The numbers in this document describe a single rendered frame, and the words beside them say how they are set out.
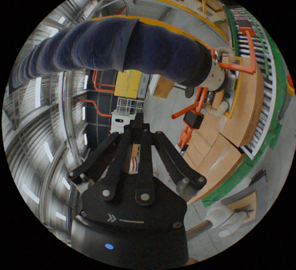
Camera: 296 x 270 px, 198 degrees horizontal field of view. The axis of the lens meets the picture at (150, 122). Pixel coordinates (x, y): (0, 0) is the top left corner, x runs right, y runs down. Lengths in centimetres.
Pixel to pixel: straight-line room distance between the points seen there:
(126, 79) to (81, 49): 736
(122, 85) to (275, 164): 828
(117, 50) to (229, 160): 119
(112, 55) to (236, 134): 71
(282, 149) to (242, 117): 115
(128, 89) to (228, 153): 734
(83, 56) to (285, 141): 187
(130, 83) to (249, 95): 743
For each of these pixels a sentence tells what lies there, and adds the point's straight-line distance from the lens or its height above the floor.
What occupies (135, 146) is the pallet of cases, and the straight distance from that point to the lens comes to 767.
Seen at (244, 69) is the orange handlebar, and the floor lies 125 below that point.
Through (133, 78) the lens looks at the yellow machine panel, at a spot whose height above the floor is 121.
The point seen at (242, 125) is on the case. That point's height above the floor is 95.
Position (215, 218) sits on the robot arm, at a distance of 75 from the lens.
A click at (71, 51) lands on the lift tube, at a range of 36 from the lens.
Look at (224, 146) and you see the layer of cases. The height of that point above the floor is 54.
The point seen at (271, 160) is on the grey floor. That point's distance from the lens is 161.
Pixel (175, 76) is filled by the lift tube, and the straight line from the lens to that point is 36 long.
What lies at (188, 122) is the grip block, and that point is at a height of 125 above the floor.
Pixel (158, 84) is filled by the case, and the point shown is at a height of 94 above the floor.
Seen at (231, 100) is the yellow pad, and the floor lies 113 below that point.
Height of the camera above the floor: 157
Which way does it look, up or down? 16 degrees down
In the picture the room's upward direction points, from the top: 83 degrees counter-clockwise
